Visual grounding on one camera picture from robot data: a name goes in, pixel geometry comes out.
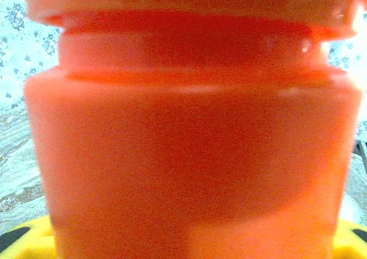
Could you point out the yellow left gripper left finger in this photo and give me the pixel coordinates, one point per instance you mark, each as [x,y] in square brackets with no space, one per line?
[34,241]

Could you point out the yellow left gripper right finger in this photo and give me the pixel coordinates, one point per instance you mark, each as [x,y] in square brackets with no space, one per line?
[352,244]

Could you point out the orange plastic cup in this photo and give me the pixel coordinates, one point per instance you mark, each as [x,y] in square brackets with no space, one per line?
[189,156]

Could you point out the orange pill bottle cap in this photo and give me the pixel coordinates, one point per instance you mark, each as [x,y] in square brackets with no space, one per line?
[183,1]

